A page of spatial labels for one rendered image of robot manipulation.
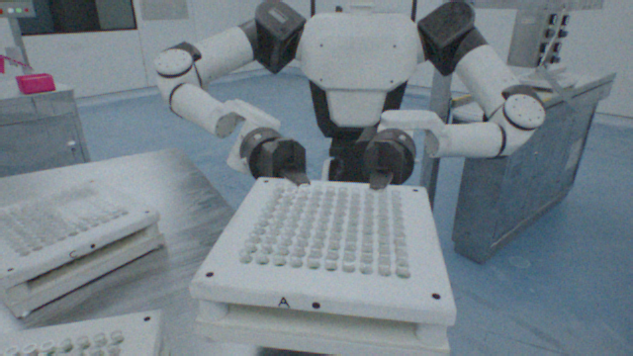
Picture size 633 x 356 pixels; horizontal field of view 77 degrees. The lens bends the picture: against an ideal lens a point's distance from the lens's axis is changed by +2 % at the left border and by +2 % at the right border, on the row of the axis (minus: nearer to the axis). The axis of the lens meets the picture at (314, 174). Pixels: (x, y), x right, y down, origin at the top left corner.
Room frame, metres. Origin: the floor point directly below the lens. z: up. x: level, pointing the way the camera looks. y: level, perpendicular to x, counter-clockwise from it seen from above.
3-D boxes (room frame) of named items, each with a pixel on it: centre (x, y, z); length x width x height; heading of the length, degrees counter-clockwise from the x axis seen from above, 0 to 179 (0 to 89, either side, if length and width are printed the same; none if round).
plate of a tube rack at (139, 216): (0.62, 0.46, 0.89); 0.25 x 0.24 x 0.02; 52
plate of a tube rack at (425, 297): (0.40, -0.02, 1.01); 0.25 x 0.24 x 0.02; 172
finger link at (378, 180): (0.51, -0.09, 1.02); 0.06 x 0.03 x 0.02; 164
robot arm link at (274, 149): (0.61, 0.06, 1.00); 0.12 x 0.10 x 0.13; 24
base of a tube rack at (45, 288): (0.62, 0.46, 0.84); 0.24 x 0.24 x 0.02; 52
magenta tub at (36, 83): (2.28, 1.58, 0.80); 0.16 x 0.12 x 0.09; 138
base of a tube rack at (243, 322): (0.40, -0.02, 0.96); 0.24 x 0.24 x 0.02; 82
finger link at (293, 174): (0.53, 0.03, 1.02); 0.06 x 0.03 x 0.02; 24
